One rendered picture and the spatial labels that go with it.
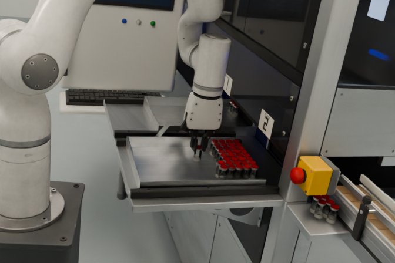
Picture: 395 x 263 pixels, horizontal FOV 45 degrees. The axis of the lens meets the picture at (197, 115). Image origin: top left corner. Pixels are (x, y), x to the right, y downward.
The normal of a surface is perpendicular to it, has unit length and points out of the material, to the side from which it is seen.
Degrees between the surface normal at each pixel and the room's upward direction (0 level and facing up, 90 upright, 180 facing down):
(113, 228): 0
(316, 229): 0
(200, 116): 92
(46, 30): 56
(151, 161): 0
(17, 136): 89
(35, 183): 90
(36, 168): 90
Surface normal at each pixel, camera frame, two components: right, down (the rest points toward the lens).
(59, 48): 0.84, 0.01
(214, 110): 0.34, 0.40
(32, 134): 0.63, 0.36
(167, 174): 0.14, -0.92
